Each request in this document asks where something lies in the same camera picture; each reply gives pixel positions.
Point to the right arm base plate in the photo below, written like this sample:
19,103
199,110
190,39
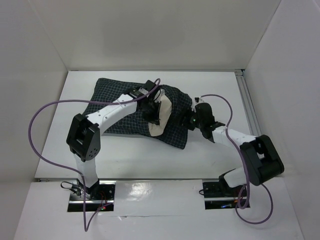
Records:
218,197

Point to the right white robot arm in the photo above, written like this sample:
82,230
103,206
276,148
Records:
220,134

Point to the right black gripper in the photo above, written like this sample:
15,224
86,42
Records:
182,120

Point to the aluminium rail frame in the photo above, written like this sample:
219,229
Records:
252,115

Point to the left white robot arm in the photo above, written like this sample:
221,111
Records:
84,136

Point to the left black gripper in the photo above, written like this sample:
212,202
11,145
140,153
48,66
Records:
154,118

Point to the dark checked pillowcase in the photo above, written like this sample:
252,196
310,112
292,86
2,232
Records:
174,103

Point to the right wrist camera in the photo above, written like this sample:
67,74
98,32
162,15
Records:
196,101

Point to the cream pillow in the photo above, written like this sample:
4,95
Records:
161,117

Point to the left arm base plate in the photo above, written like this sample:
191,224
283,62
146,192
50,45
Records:
102,197

